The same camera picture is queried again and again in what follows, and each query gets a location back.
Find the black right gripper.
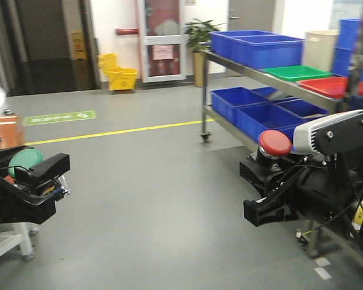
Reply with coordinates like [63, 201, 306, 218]
[240, 153, 363, 227]

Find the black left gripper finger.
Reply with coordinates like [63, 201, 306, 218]
[15, 153, 70, 193]
[0, 177, 56, 224]

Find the green mushroom push button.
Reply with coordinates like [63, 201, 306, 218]
[7, 149, 71, 201]

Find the red mushroom push button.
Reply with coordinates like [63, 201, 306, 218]
[257, 129, 292, 170]

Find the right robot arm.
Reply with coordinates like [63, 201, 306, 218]
[240, 153, 363, 251]

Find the green plastic tray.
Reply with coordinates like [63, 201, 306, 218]
[263, 65, 332, 82]

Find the red plastic tray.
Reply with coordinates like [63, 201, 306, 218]
[297, 77, 363, 98]

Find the yellow mop bucket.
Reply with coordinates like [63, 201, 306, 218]
[97, 53, 138, 91]

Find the blue bin on cart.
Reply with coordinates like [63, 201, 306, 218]
[226, 34, 305, 69]

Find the beige plastic bin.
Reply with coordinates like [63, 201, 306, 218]
[302, 29, 339, 71]

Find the potted green plant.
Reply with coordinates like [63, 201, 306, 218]
[185, 18, 221, 87]

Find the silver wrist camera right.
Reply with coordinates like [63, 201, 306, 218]
[292, 109, 363, 155]

